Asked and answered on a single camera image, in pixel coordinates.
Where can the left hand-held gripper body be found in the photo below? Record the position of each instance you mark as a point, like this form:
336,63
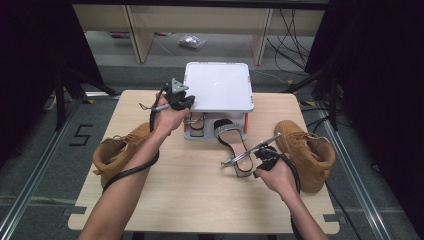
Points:
175,98

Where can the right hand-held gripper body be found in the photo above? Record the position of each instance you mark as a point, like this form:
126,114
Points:
268,158

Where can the white two-tier shoe rack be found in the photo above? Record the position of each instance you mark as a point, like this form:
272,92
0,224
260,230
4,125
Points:
218,86

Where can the tan suede ankle boot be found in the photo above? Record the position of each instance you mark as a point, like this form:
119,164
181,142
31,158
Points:
306,150
110,155

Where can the person's left hand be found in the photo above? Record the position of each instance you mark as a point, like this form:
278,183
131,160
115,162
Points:
168,120

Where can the person's right hand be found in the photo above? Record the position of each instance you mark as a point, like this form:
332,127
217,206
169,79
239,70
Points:
281,178

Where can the clear plastic bag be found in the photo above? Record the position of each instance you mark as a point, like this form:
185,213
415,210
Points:
192,41

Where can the beige background desk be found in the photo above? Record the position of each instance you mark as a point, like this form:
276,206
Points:
200,20

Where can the black tripod stand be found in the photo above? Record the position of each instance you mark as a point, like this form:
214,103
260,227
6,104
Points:
60,100
331,100

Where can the black curtain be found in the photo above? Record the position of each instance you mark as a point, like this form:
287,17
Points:
33,66
383,83

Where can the metal floor rail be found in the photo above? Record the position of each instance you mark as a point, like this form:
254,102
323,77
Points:
353,180
36,170

